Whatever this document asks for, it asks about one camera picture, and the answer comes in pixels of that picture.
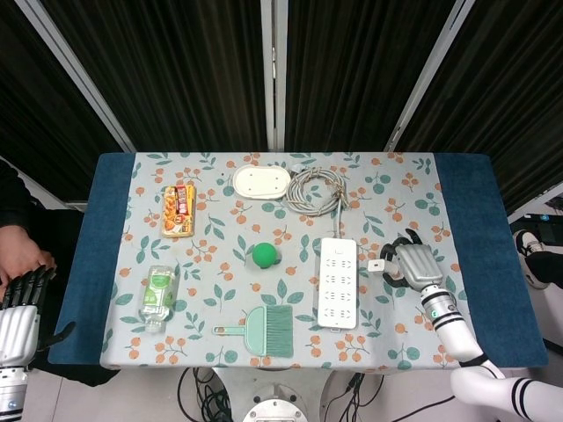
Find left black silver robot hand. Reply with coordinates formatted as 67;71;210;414
0;266;77;366

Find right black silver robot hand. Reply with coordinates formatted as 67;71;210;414
380;228;445;292

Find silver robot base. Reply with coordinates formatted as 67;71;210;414
241;382;311;422

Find bystander bare hand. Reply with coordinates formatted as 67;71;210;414
0;226;56;287

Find white power strip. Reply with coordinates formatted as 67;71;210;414
315;236;358;333

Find green hand brush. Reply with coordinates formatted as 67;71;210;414
213;303;295;360

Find floral print tablecloth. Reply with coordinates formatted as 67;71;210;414
99;151;474;370

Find white black sneaker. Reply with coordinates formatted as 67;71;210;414
513;229;551;289

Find black trouser leg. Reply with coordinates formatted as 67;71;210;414
525;245;563;285

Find bystander black clothing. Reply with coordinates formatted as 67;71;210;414
0;156;89;388

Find black device blue light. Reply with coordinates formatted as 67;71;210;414
512;213;563;246

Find blue table cover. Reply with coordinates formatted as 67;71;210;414
47;151;550;369

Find clear bottle green label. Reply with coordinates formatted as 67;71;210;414
139;265;181;334

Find green ball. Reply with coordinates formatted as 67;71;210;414
252;242;279;270

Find white oval tray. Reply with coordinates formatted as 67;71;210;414
232;164;291;201

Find yellow snack box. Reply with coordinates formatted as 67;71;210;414
160;184;197;239

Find black curtain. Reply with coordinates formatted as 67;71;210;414
0;0;563;216

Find grey cable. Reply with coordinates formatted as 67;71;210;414
283;163;351;241

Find black floor cables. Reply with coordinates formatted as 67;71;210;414
338;371;454;422
177;367;235;422

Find white metal frame post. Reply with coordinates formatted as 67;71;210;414
260;0;289;153
384;0;479;153
17;0;135;153

